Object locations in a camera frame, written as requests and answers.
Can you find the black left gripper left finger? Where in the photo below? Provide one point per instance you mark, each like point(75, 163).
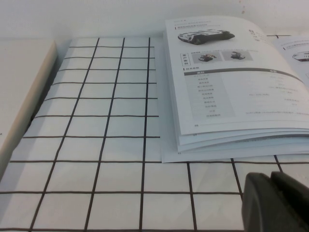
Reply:
point(258, 207)

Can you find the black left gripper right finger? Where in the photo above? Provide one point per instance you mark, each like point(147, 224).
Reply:
point(294, 195)

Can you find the white product catalog book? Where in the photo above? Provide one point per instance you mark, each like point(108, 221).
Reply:
point(229, 96)

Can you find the white black-grid table cover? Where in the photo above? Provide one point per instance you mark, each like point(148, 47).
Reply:
point(96, 145)

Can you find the cream flat board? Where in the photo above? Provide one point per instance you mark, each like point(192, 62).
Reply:
point(21, 91)

